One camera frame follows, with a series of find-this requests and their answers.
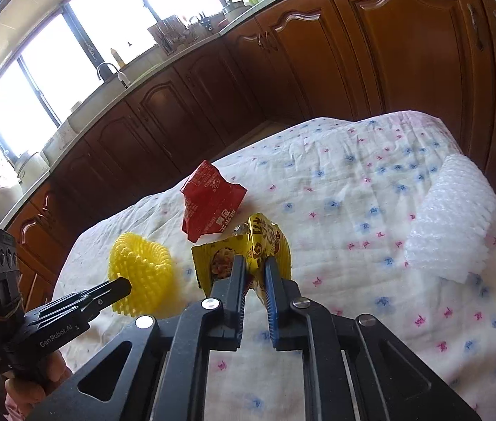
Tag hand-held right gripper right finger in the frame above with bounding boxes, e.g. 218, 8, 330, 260
262, 255, 483, 421

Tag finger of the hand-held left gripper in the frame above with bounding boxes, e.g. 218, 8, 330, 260
48, 276, 133, 322

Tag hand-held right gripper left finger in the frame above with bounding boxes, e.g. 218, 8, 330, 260
26, 252, 249, 421

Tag yellow foam fruit net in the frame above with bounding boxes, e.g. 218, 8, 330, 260
108, 232, 175, 316

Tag yellow red snack wrapper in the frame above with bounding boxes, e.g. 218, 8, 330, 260
192, 213, 291, 301

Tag person's left hand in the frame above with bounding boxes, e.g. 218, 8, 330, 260
4, 351, 73, 419

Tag white floral printed cloth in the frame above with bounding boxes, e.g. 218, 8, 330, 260
50, 111, 496, 421

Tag white stone countertop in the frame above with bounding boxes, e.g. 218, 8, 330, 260
0, 0, 336, 299

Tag white rice cooker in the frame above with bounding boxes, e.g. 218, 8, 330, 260
0, 182, 25, 225

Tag white kitchen appliance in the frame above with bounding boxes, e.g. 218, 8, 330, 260
14, 151, 51, 180

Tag white foam fruit net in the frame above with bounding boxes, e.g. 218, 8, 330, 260
405, 153, 496, 285

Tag chrome kitchen faucet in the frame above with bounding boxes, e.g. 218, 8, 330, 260
95, 62, 131, 89

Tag kitchen window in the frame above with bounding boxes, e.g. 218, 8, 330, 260
0, 0, 231, 150

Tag utensil rack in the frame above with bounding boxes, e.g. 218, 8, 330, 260
148, 14, 187, 53

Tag wooden lower cabinets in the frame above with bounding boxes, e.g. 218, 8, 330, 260
0, 0, 496, 329

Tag white lidded pot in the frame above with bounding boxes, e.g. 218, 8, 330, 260
221, 0, 251, 25

